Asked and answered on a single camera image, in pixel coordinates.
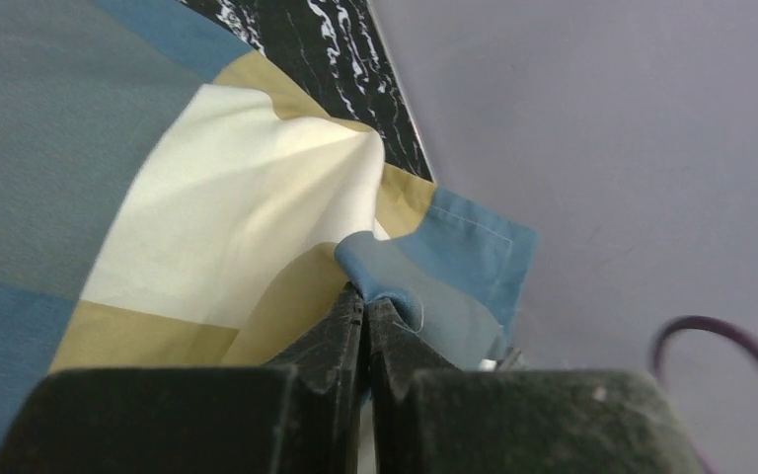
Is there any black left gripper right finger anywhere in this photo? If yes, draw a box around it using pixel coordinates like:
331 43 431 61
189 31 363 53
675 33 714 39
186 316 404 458
366 299 703 473

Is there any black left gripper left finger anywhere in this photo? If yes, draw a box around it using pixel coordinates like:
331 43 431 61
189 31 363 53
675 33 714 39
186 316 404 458
0 285 364 473

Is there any blue beige white pillowcase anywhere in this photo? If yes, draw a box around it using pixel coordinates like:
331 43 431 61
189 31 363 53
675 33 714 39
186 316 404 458
0 1 535 445

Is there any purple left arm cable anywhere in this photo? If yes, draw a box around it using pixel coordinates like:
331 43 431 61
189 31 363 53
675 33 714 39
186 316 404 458
649 315 758 474

